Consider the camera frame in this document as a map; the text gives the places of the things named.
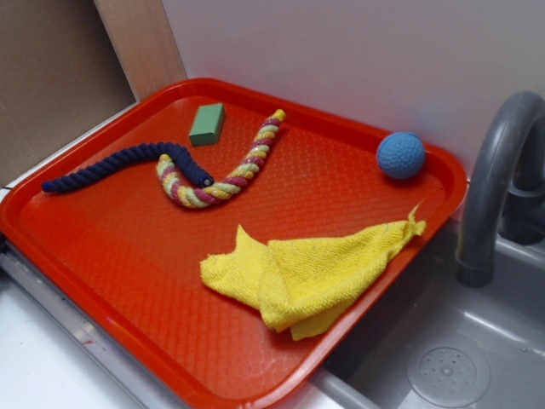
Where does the blue dimpled ball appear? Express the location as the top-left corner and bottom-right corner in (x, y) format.
(376, 132), (426, 180)

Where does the yellow microfiber cloth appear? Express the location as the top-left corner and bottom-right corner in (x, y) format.
(200, 212), (427, 341)

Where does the green rectangular block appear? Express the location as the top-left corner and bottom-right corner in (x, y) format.
(189, 103), (225, 147)

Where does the red plastic tray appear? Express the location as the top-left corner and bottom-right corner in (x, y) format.
(1, 78), (467, 408)

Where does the grey toy sink basin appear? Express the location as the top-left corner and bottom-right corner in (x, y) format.
(312, 222), (544, 408)

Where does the grey toy faucet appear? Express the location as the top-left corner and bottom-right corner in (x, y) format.
(456, 91), (544, 287)

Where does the sink drain cover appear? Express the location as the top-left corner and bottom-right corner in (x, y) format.
(406, 337), (491, 408)

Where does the brown cardboard panel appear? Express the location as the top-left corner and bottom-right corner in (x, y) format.
(1, 1), (135, 185)

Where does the multicolour twisted rope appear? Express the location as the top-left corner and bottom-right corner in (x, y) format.
(155, 108), (287, 210)

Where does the navy blue rope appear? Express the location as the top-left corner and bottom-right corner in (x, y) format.
(41, 141), (214, 193)

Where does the wooden post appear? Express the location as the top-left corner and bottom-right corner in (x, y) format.
(95, 0), (187, 101)

